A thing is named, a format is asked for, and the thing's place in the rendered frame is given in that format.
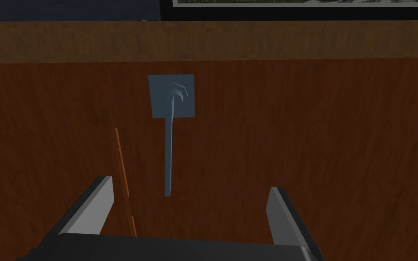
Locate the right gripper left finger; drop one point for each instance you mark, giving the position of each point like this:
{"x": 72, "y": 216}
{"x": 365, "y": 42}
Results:
{"x": 92, "y": 207}

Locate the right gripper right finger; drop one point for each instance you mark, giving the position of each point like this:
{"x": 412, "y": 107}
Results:
{"x": 280, "y": 218}

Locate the brown wooden door leaf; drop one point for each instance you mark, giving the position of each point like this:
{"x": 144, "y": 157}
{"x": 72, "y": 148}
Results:
{"x": 303, "y": 145}

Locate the black-framed picture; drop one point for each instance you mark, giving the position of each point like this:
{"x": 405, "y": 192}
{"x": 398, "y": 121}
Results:
{"x": 299, "y": 9}

